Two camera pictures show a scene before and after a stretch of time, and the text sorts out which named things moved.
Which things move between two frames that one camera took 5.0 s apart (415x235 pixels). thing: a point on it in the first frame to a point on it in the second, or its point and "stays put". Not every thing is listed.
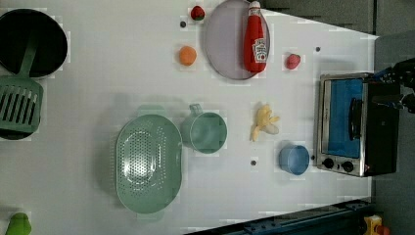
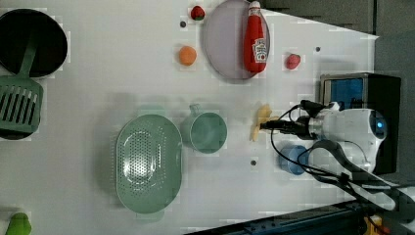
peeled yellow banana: [264, 121] stays put
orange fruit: [187, 55] stays put
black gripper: [400, 72] to [300, 125]
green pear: [19, 225] stays put
